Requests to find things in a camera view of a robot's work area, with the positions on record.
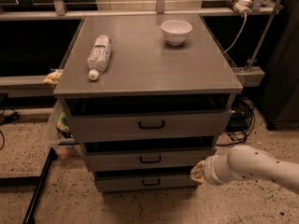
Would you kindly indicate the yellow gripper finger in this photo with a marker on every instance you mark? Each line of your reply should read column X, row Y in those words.
column 197, row 173

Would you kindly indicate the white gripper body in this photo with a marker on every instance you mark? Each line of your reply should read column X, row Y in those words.
column 210, row 172

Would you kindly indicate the grey drawer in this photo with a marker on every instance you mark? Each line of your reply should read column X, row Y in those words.
column 87, row 129
column 146, row 159
column 141, row 182

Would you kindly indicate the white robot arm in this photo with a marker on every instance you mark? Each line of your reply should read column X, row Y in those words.
column 242, row 163

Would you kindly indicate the grey drawer cabinet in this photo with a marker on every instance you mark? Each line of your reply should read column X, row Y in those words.
column 139, row 51

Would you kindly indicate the clear plastic storage bin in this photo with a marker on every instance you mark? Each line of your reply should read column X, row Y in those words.
column 58, row 135

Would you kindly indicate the white ceramic bowl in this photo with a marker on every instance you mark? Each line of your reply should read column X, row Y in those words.
column 176, row 32

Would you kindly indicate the clear plastic water bottle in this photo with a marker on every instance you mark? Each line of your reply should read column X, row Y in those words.
column 98, row 60

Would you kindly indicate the white power strip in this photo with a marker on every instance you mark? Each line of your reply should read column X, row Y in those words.
column 239, row 6

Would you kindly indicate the yellow snack bag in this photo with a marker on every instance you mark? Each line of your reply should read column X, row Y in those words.
column 53, row 77

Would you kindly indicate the black metal floor frame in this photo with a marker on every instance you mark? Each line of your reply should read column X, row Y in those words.
column 37, row 182

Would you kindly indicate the grey metal rail frame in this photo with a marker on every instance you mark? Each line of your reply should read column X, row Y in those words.
column 26, row 86

